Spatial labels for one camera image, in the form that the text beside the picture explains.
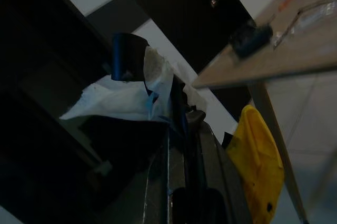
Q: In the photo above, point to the orange pen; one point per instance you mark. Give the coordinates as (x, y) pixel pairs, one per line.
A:
(285, 4)

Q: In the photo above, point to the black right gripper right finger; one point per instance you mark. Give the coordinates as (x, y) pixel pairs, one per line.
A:
(221, 171)

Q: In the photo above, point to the dark wooden cabinet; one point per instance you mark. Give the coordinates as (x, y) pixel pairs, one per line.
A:
(189, 10)

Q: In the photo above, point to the white tissue paper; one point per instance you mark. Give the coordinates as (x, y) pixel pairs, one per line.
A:
(123, 102)

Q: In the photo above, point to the yellow plastic bag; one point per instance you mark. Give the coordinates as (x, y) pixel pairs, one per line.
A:
(256, 160)

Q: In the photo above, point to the clear plastic bag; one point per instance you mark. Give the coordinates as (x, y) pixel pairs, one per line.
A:
(317, 14)

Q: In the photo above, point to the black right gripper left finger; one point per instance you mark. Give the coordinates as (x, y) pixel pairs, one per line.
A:
(158, 181)

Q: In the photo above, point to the black box on table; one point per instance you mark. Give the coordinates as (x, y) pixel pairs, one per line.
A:
(250, 39)

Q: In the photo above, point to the wooden table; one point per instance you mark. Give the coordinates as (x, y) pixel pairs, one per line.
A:
(276, 55)

